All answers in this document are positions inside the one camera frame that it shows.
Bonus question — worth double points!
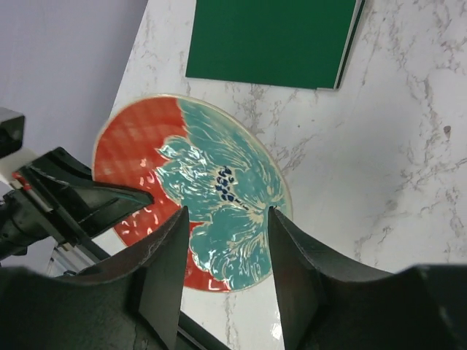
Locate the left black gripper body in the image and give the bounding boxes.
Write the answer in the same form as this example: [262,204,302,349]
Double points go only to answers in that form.
[1,164,109,264]

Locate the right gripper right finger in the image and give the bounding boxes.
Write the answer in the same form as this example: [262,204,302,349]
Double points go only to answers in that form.
[268,208,466,349]

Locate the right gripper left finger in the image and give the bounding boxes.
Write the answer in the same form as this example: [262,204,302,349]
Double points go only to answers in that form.
[1,209,189,349]

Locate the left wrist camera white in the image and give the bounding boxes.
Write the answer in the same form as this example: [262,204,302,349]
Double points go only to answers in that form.
[1,107,26,184]

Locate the green board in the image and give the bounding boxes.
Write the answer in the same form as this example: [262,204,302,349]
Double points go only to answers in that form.
[186,0,365,90]

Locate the red and teal floral plate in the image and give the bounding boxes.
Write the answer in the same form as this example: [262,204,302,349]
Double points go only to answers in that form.
[92,94,293,292]

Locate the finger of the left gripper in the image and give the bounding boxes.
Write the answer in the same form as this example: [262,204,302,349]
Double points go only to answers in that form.
[28,147,94,189]
[54,181,154,237]

